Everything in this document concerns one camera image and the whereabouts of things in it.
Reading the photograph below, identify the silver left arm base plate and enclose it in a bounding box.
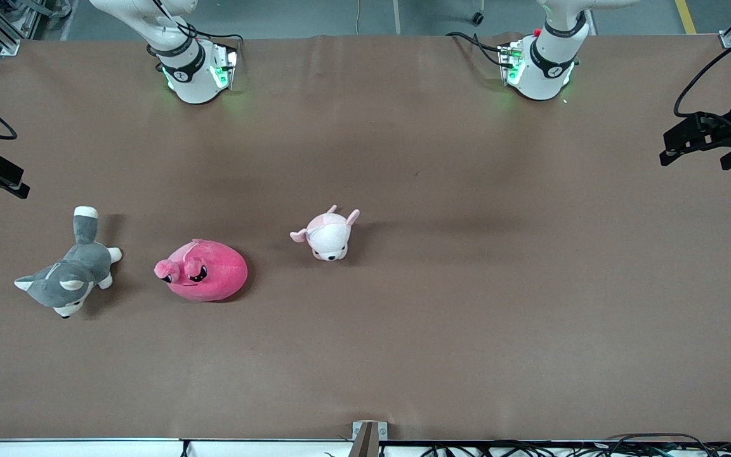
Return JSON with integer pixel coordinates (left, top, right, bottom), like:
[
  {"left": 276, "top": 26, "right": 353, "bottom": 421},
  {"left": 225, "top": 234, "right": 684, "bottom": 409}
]
[{"left": 498, "top": 41, "right": 526, "bottom": 88}]

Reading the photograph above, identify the metal table edge bracket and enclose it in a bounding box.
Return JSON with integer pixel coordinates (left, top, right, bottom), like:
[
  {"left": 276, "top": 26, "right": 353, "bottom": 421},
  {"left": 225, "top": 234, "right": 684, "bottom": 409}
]
[{"left": 352, "top": 421, "right": 388, "bottom": 457}]

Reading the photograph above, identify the black right arm base cable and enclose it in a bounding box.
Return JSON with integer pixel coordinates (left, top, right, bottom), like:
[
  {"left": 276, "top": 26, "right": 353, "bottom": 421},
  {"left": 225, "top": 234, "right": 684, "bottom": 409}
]
[{"left": 150, "top": 0, "right": 244, "bottom": 46}]

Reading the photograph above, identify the pale pink white puppy plush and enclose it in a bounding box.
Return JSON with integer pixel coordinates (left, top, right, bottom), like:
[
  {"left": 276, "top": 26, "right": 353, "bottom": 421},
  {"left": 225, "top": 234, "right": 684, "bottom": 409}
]
[{"left": 289, "top": 204, "right": 360, "bottom": 262}]

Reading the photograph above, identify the bright pink flamingo plush toy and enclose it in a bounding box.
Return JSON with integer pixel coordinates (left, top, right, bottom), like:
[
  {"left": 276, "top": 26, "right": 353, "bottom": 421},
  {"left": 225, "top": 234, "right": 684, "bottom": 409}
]
[{"left": 154, "top": 239, "right": 249, "bottom": 302}]

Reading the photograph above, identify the black left arm base cable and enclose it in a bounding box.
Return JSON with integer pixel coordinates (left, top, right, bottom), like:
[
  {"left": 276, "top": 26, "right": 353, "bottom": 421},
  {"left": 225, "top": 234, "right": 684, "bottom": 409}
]
[{"left": 446, "top": 31, "right": 513, "bottom": 68}]

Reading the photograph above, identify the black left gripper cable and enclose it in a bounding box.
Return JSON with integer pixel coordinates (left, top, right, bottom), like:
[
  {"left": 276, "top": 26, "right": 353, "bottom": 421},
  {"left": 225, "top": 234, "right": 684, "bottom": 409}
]
[{"left": 674, "top": 24, "right": 731, "bottom": 119}]

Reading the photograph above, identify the grey white husky plush toy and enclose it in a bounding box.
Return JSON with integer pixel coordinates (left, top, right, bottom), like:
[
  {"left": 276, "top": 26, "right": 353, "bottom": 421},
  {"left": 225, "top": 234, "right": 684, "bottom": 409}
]
[{"left": 14, "top": 206, "right": 123, "bottom": 319}]

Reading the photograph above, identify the black cable bundle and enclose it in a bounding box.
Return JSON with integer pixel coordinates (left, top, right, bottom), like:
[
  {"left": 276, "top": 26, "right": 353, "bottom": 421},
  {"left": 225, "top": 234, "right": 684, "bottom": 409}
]
[{"left": 419, "top": 434, "right": 731, "bottom": 457}]

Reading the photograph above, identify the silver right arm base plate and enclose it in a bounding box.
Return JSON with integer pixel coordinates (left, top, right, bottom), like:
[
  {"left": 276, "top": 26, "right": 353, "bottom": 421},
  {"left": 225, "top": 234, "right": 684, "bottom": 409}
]
[{"left": 212, "top": 42, "right": 240, "bottom": 91}]

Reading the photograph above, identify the black arm base cable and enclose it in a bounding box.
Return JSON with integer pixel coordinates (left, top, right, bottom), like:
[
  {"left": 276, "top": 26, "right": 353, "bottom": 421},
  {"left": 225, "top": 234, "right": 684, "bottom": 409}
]
[
  {"left": 446, "top": 31, "right": 513, "bottom": 68},
  {"left": 150, "top": 0, "right": 244, "bottom": 46}
]

